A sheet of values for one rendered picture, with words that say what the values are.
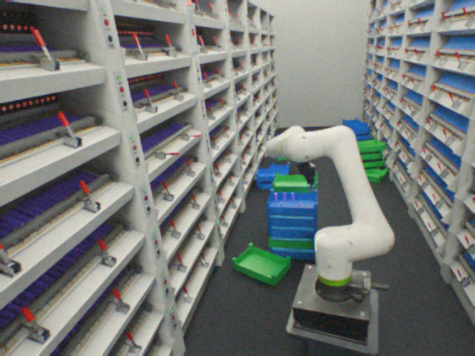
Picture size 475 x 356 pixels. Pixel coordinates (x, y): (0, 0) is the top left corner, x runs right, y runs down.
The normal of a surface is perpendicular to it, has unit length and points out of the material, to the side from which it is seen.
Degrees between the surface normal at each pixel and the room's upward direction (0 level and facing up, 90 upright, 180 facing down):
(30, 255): 19
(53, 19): 90
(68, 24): 90
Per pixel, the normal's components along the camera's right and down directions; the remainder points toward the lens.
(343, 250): 0.17, 0.28
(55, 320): 0.23, -0.87
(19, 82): 0.94, 0.31
